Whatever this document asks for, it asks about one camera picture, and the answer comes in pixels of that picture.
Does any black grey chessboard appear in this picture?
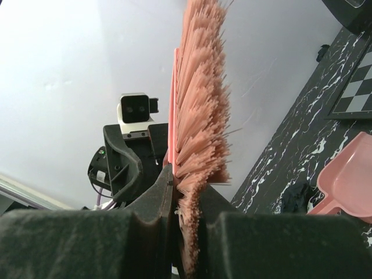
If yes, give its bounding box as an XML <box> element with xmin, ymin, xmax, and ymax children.
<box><xmin>324</xmin><ymin>28</ymin><xmax>371</xmax><ymax>120</ymax></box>

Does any dark scrap by left arm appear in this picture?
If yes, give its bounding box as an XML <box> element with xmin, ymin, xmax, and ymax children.
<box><xmin>281</xmin><ymin>183</ymin><xmax>311</xmax><ymax>213</ymax></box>

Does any pink dustpan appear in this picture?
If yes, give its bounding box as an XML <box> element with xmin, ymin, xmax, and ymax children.
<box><xmin>308</xmin><ymin>132</ymin><xmax>371</xmax><ymax>224</ymax></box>

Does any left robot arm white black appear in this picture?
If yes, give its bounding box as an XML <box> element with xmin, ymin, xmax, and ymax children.
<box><xmin>87</xmin><ymin>123</ymin><xmax>168</xmax><ymax>210</ymax></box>

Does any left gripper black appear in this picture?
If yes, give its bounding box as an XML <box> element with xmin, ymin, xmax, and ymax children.
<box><xmin>103</xmin><ymin>123</ymin><xmax>168</xmax><ymax>202</ymax></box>

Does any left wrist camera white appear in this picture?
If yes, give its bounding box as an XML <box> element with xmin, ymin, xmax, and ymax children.
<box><xmin>117</xmin><ymin>92</ymin><xmax>159</xmax><ymax>140</ymax></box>

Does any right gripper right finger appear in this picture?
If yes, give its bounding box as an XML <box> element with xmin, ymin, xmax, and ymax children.
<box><xmin>198</xmin><ymin>187</ymin><xmax>371</xmax><ymax>278</ymax></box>

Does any pink hand brush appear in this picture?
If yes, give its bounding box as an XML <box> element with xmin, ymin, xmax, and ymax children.
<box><xmin>167</xmin><ymin>1</ymin><xmax>230</xmax><ymax>278</ymax></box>

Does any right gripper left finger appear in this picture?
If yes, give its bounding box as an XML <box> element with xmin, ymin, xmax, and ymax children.
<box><xmin>1</xmin><ymin>166</ymin><xmax>173</xmax><ymax>278</ymax></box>

